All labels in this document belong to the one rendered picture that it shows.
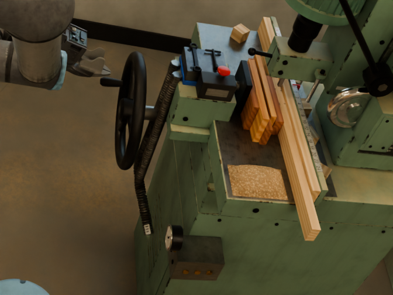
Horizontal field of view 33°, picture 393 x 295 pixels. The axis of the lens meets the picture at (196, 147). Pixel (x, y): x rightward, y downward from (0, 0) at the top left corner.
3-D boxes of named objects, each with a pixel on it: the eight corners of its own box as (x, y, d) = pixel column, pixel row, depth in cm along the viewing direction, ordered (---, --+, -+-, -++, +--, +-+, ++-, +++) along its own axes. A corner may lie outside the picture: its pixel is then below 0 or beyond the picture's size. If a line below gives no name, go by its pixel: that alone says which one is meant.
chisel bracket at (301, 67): (261, 62, 157) (273, 34, 151) (315, 69, 161) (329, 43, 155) (267, 83, 152) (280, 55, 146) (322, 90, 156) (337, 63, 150)
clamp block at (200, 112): (165, 82, 161) (173, 54, 154) (217, 89, 164) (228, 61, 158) (170, 125, 151) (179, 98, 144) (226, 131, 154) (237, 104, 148)
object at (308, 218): (258, 62, 171) (264, 51, 168) (265, 64, 171) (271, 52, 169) (304, 240, 134) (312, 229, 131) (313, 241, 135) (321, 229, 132)
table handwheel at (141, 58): (134, 95, 139) (112, 194, 156) (224, 105, 144) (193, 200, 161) (126, 27, 161) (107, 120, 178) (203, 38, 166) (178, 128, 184)
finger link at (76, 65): (93, 76, 159) (60, 63, 155) (90, 81, 160) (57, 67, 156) (93, 64, 162) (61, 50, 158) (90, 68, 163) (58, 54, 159)
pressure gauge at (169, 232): (162, 238, 161) (169, 219, 155) (177, 239, 162) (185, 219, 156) (164, 260, 157) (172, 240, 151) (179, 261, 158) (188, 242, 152)
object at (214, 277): (166, 251, 167) (173, 233, 162) (212, 254, 170) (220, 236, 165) (168, 280, 162) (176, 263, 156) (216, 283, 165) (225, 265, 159)
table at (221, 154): (157, 33, 178) (161, 15, 174) (261, 48, 186) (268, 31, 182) (175, 213, 138) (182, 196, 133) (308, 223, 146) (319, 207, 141)
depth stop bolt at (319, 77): (302, 96, 157) (317, 65, 150) (309, 97, 158) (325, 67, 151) (303, 102, 156) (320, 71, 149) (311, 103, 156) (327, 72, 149)
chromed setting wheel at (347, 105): (316, 118, 152) (338, 79, 144) (364, 124, 155) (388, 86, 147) (319, 127, 150) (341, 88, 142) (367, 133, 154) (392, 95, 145)
